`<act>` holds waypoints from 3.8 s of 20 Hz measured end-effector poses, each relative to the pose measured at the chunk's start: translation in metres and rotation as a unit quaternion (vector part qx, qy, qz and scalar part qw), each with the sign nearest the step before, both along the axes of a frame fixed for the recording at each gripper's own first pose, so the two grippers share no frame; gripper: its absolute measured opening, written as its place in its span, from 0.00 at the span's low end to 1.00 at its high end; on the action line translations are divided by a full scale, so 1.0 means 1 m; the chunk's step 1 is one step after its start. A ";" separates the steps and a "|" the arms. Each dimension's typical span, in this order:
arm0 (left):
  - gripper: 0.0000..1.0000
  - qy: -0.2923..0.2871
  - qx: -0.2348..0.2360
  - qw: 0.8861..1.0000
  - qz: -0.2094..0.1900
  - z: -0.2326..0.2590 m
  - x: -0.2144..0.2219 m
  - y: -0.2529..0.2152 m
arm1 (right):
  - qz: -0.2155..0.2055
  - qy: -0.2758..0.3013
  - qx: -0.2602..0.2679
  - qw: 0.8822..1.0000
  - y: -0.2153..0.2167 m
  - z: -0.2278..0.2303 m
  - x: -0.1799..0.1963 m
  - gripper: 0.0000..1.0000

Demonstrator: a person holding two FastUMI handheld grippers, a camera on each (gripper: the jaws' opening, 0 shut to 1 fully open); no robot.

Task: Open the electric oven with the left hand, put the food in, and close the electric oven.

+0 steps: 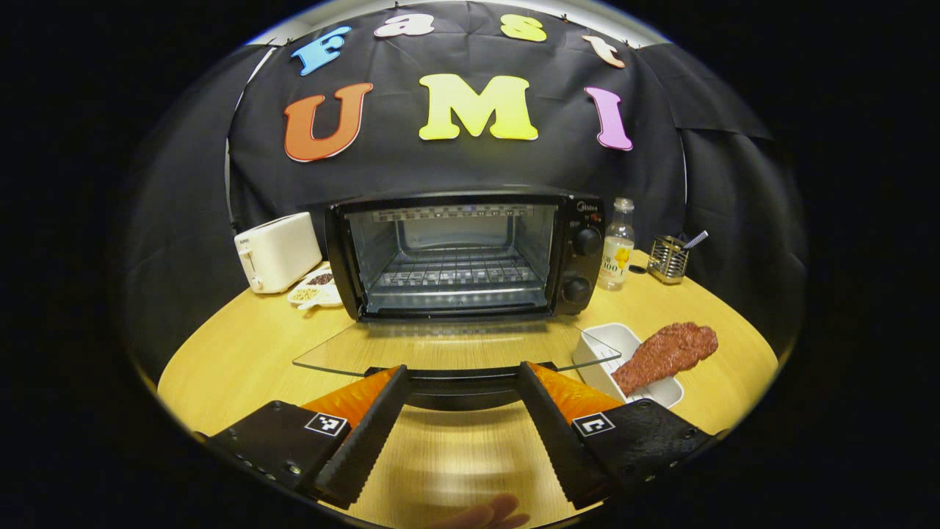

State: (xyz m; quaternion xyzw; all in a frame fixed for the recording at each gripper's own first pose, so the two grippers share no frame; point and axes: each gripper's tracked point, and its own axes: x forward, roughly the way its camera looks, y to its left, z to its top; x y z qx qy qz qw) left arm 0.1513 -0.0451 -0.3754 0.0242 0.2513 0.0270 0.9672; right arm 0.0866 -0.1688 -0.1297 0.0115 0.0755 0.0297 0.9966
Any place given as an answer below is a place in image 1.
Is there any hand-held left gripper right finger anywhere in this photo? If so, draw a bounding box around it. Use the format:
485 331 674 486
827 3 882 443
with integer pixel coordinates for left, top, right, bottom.
518 361 717 509

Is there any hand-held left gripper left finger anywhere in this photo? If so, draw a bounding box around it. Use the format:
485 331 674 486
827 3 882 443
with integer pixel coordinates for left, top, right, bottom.
208 365 412 509

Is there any brown meat piece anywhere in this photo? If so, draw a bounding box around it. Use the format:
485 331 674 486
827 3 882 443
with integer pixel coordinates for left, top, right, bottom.
612 322 719 397

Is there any black electric oven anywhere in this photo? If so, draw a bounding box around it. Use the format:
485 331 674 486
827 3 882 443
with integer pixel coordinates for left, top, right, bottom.
292 185 622 412

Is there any white plastic tray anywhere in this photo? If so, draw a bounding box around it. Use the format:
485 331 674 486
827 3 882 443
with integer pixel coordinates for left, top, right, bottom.
572 323 684 409

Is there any white divided spice dish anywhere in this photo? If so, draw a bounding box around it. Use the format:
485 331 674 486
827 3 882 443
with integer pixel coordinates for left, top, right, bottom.
286 266 344 311

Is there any clear bottle with yellow label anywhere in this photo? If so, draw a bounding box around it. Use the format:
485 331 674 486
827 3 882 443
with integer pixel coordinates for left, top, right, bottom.
597 198 636 291

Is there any white toaster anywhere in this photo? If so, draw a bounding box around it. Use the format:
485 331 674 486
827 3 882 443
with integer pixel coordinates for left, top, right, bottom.
234 212 324 295

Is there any black backdrop cloth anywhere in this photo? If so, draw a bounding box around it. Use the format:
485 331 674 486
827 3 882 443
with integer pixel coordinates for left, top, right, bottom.
121 0 809 368

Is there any metal wire utensil holder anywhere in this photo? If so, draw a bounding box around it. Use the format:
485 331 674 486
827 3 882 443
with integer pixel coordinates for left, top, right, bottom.
648 235 689 285

